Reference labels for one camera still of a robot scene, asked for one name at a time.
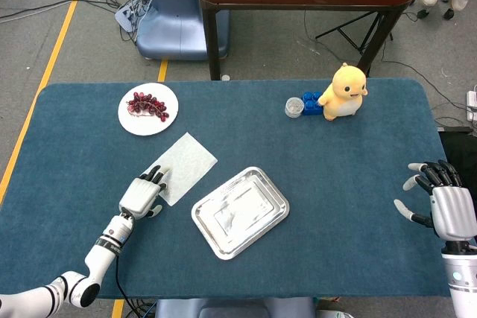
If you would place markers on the small white floor cap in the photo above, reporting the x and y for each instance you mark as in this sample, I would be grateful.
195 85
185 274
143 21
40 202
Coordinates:
225 77

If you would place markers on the blue building block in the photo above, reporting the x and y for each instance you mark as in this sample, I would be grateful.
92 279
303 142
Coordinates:
310 104

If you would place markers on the grey power strip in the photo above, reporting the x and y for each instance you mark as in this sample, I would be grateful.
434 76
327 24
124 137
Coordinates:
128 14

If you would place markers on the stainless steel tray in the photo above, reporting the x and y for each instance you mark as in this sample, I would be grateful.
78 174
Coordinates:
240 213

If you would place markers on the white round plate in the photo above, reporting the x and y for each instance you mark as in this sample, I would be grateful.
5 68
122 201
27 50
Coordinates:
147 126

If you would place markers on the blue machine base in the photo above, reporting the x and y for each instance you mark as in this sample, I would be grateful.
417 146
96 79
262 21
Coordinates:
175 27

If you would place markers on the white power strip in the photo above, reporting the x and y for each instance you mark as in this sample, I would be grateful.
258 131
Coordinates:
472 105

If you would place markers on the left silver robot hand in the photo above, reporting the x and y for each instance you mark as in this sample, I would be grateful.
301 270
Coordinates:
139 199

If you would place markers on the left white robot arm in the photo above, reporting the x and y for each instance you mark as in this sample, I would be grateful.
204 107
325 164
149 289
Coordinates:
98 262

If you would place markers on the white paper sheet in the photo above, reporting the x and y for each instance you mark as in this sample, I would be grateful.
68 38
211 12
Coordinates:
190 161

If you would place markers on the blue table cloth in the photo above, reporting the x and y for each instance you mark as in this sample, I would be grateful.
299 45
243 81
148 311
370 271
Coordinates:
335 184

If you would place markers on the small clear round jar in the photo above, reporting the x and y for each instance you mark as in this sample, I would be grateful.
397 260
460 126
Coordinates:
294 107

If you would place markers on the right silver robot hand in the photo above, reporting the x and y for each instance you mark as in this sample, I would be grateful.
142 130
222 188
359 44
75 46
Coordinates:
454 213

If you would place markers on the yellow plush toy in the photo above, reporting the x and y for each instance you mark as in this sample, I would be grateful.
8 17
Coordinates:
344 100

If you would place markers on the grey blue robot torso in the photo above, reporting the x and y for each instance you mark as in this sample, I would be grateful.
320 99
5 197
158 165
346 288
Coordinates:
231 308

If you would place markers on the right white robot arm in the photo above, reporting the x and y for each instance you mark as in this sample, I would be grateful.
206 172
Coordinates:
462 284

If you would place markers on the red grape bunch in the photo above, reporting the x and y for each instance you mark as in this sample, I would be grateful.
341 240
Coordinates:
147 105

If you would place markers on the black bag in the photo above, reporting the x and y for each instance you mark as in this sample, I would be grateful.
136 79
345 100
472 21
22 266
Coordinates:
462 146

